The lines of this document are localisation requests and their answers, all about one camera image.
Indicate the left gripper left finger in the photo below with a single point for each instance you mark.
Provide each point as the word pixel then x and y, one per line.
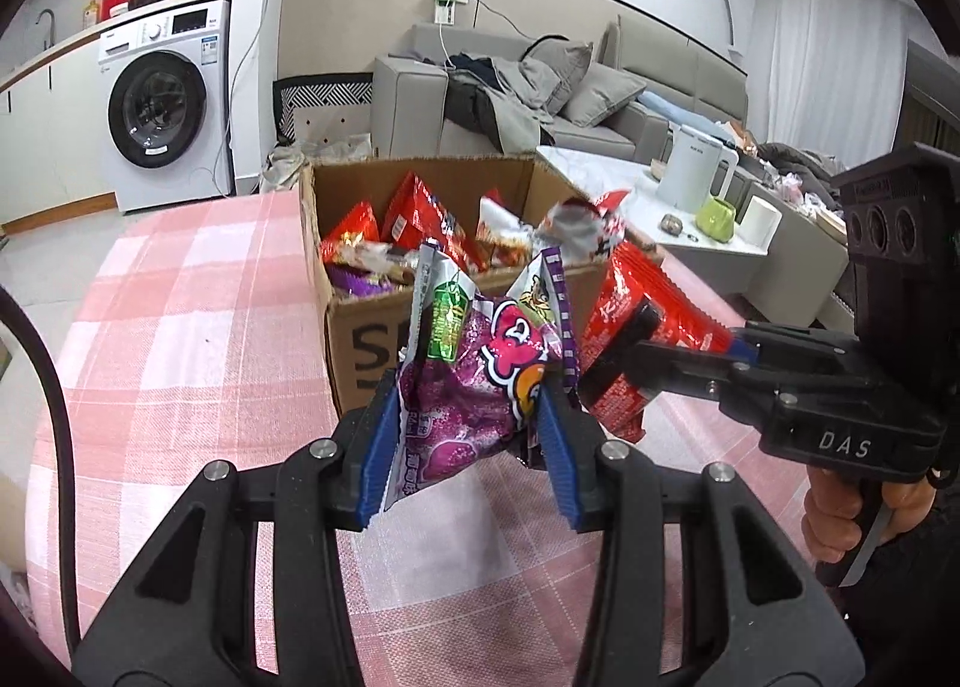
pixel 241 584

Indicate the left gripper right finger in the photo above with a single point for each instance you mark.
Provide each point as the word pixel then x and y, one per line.
pixel 697 584

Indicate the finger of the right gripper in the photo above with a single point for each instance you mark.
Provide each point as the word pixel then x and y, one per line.
pixel 633 355
pixel 742 349

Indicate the white noodle snack bag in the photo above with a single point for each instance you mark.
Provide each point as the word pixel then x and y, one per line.
pixel 584 231

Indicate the purple snack bag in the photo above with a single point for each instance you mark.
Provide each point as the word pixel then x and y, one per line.
pixel 473 366

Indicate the orange red snack bag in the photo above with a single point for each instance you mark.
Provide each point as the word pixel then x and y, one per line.
pixel 360 225

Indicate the person's right hand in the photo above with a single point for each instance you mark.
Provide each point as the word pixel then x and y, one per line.
pixel 831 506

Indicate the white cup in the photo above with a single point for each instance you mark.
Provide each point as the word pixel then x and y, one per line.
pixel 760 223

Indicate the green mug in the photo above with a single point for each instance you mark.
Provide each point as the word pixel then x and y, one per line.
pixel 717 220

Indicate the white marble coffee table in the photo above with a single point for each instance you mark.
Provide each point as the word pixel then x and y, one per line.
pixel 715 274

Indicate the white electric kettle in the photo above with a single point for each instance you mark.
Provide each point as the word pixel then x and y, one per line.
pixel 691 169

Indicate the grey sofa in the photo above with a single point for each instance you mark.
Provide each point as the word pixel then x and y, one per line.
pixel 454 91

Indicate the grey cushion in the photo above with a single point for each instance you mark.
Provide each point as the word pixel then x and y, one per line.
pixel 603 92

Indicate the pink checkered tablecloth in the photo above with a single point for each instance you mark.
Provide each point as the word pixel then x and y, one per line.
pixel 198 340

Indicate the white washing machine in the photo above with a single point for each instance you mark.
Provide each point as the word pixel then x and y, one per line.
pixel 165 80

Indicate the yellow bottle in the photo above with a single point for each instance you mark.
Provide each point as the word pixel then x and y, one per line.
pixel 90 16

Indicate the kitchen faucet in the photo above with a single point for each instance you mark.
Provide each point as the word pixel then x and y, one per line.
pixel 46 18

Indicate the wall power strip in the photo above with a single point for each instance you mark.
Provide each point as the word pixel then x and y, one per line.
pixel 444 11

